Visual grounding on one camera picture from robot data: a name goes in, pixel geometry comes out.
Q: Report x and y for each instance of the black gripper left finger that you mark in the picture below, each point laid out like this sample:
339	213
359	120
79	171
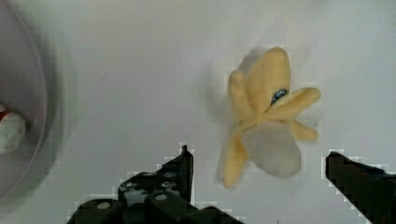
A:
160	197

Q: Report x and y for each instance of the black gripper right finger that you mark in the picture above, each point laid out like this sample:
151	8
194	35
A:
371	190

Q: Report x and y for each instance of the yellow plush peeled banana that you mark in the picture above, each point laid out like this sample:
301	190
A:
265	126

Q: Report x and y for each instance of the red plush ketchup bottle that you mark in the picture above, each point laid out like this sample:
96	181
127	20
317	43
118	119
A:
12	130

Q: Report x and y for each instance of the grey round plate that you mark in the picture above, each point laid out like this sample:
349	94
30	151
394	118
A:
23	91

